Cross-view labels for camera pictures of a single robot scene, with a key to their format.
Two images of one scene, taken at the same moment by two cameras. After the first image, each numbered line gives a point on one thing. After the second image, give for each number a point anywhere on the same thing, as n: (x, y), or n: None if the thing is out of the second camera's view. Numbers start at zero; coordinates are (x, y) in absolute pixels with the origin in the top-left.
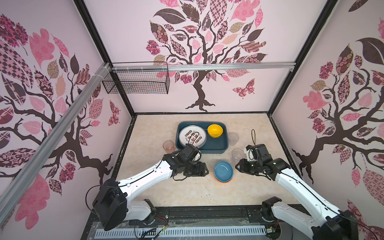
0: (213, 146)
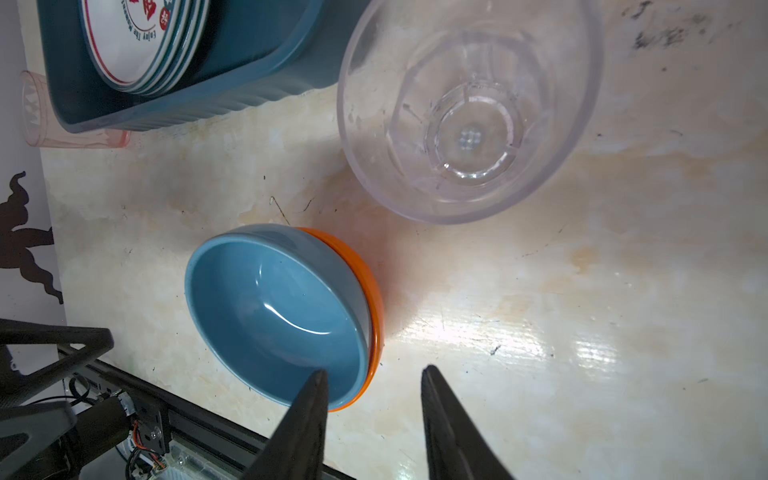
0: (257, 49)
